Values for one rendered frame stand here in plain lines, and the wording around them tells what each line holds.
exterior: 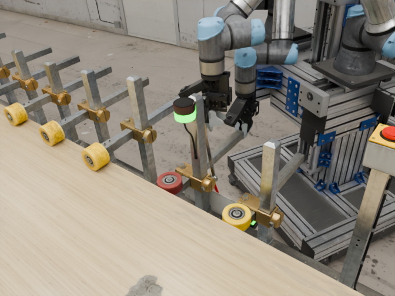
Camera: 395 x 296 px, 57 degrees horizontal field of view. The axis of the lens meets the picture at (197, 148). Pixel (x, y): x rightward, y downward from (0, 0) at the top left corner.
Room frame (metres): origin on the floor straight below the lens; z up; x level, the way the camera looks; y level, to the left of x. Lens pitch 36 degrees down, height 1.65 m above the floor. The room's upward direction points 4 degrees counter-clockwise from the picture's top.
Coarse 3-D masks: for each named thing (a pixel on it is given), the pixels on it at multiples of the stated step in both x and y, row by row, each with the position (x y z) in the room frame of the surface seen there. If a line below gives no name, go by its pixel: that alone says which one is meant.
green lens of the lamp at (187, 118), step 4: (176, 116) 0.86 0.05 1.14; (180, 116) 0.85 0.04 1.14; (184, 116) 0.85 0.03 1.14; (188, 116) 0.85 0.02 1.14; (192, 116) 0.86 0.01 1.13; (176, 120) 0.86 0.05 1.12; (180, 120) 0.85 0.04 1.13; (184, 120) 0.85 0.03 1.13; (188, 120) 0.85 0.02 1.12; (192, 120) 0.86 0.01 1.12
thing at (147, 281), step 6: (144, 276) 0.52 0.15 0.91; (150, 276) 0.52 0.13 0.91; (138, 282) 0.51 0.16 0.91; (144, 282) 0.50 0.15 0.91; (150, 282) 0.50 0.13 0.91; (132, 288) 0.49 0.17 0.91; (138, 288) 0.48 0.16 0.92; (144, 288) 0.48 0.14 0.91; (150, 288) 0.48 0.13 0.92; (156, 288) 0.48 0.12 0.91; (162, 288) 0.49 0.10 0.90; (126, 294) 0.48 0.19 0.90; (132, 294) 0.47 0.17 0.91; (138, 294) 0.48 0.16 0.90; (144, 294) 0.47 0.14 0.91; (150, 294) 0.47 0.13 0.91; (156, 294) 0.47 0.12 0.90
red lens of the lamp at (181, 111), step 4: (176, 108) 0.86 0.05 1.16; (180, 108) 0.85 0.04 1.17; (184, 108) 0.85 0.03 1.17; (188, 108) 0.85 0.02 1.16; (192, 108) 0.86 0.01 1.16; (176, 112) 0.86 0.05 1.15; (180, 112) 0.85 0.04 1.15; (184, 112) 0.85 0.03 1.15; (188, 112) 0.85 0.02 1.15; (192, 112) 0.86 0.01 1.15
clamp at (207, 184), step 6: (186, 168) 0.96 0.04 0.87; (180, 174) 0.94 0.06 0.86; (186, 174) 0.92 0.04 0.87; (192, 174) 0.92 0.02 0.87; (192, 180) 0.91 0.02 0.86; (198, 180) 0.89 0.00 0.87; (204, 180) 0.89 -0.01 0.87; (210, 180) 0.89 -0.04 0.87; (192, 186) 0.91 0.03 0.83; (198, 186) 0.89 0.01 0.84; (204, 186) 0.88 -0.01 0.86; (210, 186) 0.88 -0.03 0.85
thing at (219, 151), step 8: (232, 136) 1.14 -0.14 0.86; (240, 136) 1.15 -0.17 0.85; (224, 144) 1.09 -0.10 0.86; (232, 144) 1.11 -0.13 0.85; (216, 152) 1.05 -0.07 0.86; (224, 152) 1.07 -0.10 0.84; (208, 160) 1.00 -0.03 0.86; (216, 160) 1.03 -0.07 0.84; (208, 168) 0.99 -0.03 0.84; (184, 176) 0.93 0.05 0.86; (184, 184) 0.89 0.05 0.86
